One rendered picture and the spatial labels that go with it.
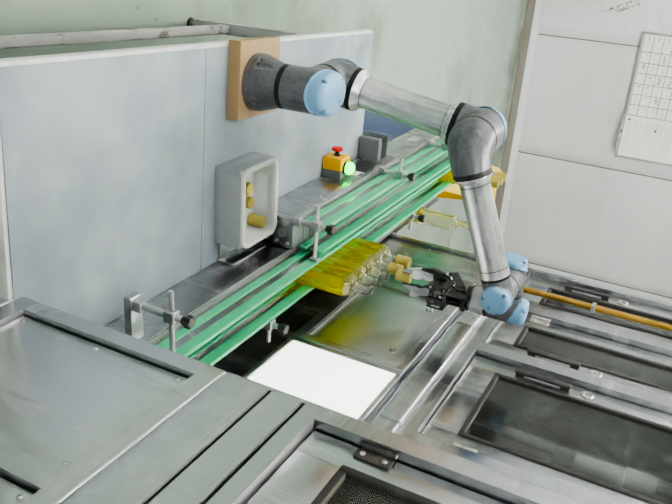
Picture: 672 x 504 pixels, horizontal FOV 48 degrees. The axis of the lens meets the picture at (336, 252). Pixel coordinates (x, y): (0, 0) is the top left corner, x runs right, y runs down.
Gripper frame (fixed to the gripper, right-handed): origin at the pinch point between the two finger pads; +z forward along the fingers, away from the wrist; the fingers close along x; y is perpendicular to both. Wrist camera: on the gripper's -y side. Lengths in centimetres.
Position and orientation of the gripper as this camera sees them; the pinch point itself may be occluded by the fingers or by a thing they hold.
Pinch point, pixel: (408, 277)
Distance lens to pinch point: 220.2
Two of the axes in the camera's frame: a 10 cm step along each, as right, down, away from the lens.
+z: -8.8, -2.4, 4.0
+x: -0.6, 9.0, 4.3
